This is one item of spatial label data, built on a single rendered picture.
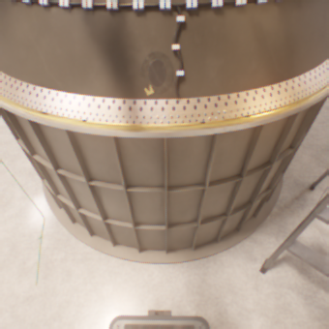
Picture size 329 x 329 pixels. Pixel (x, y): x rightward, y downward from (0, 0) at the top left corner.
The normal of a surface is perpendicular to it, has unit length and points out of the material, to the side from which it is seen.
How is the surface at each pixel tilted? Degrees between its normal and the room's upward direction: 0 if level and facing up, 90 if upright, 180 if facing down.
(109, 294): 0
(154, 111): 43
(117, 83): 62
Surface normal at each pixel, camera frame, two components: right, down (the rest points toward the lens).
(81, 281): -0.01, -0.67
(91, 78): -0.18, 0.33
